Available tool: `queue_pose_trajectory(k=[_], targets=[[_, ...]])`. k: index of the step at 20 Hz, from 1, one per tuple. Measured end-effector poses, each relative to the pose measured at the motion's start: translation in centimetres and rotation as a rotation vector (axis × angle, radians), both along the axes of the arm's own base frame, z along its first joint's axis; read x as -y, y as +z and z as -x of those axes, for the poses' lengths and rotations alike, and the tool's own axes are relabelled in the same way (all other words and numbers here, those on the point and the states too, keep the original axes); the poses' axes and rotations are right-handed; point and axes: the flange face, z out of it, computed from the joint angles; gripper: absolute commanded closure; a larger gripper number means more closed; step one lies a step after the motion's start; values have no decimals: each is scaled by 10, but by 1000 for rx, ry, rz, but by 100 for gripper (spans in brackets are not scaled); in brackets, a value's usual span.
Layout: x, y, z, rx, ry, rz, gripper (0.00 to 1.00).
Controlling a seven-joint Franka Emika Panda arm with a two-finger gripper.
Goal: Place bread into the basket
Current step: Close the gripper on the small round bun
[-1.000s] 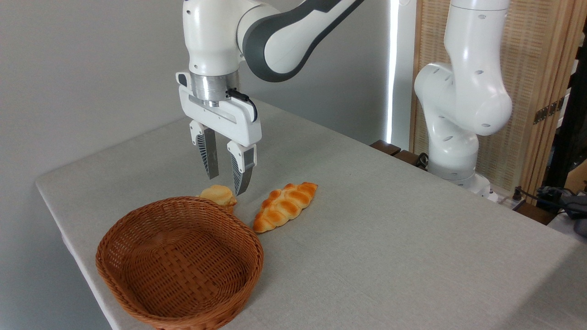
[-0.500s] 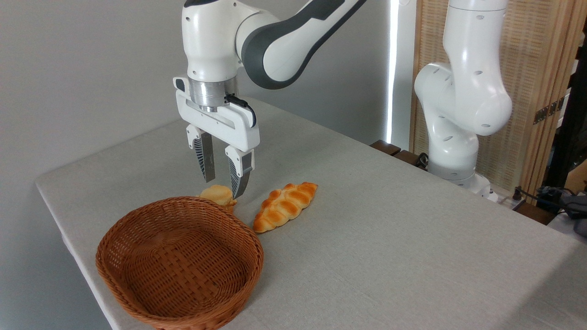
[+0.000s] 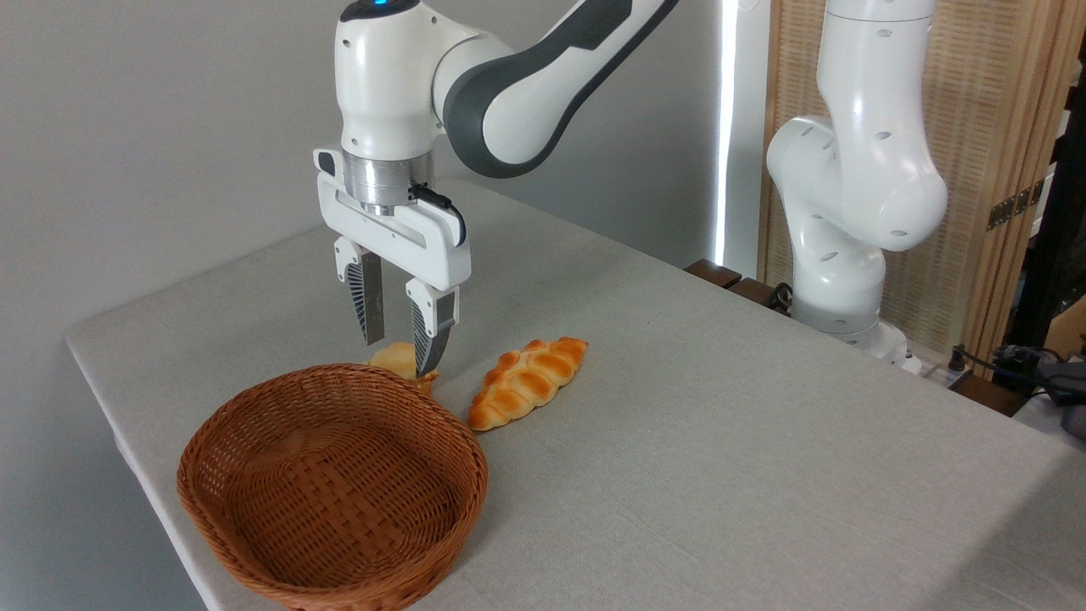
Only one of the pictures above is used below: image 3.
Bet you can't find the black vertical stand post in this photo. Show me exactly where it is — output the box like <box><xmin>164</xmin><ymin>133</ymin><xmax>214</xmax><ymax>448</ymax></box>
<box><xmin>1008</xmin><ymin>81</ymin><xmax>1086</xmax><ymax>350</ymax></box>

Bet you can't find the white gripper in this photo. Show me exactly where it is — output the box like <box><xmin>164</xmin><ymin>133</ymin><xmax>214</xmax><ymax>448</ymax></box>
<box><xmin>313</xmin><ymin>149</ymin><xmax>473</xmax><ymax>379</ymax></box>

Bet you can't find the brown wicker basket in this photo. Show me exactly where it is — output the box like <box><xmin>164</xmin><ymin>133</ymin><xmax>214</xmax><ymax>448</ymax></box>
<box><xmin>176</xmin><ymin>362</ymin><xmax>490</xmax><ymax>611</ymax></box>

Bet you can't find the brass screen hinge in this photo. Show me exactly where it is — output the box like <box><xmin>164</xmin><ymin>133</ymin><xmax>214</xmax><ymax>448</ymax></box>
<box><xmin>986</xmin><ymin>177</ymin><xmax>1047</xmax><ymax>233</ymax></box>

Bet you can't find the grey tablecloth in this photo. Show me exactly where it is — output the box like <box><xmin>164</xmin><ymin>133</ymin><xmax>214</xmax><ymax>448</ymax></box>
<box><xmin>65</xmin><ymin>178</ymin><xmax>1086</xmax><ymax>611</ymax></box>

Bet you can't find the black cable bundle with adapter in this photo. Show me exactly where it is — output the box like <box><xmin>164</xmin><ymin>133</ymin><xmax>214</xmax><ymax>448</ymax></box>
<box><xmin>947</xmin><ymin>342</ymin><xmax>1086</xmax><ymax>440</ymax></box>

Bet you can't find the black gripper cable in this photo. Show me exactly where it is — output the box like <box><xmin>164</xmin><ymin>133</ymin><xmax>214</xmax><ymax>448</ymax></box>
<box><xmin>408</xmin><ymin>183</ymin><xmax>467</xmax><ymax>249</ymax></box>

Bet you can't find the bamboo folding screen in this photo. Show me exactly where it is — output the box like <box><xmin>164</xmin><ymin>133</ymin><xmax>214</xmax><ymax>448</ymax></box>
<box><xmin>757</xmin><ymin>0</ymin><xmax>1086</xmax><ymax>367</ymax></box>

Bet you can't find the braided golden bread loaf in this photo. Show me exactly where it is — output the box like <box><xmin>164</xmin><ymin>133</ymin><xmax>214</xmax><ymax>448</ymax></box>
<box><xmin>467</xmin><ymin>336</ymin><xmax>590</xmax><ymax>433</ymax></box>

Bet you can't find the small round bread roll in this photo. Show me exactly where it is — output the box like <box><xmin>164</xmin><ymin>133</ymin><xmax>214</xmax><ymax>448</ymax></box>
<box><xmin>366</xmin><ymin>341</ymin><xmax>440</xmax><ymax>396</ymax></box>

